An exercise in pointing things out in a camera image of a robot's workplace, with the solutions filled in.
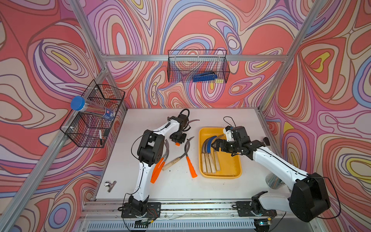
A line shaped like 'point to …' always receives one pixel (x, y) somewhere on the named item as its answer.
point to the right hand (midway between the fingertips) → (218, 149)
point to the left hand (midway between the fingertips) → (181, 142)
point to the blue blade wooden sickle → (213, 169)
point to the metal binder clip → (111, 185)
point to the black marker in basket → (100, 137)
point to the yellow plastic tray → (230, 166)
